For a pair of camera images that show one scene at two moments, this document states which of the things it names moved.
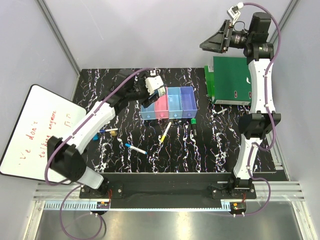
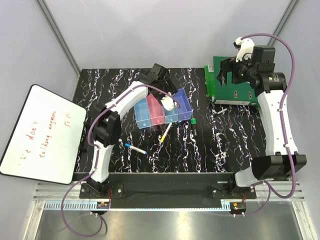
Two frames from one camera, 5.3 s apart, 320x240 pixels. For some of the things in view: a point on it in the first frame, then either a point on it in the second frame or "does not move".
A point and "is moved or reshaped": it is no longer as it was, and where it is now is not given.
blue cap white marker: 135,148 does not move
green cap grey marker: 194,126 does not move
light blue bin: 148,113 → 142,114
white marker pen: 216,114 does not move
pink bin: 161,107 is moved or reshaped
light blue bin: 175,103 is moved or reshaped
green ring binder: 229,83 does not move
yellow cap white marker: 168,126 does not move
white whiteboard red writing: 44,114 does not move
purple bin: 189,104 is moved or reshaped
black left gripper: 142,82 → 170,88
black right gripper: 216,42 → 230,65
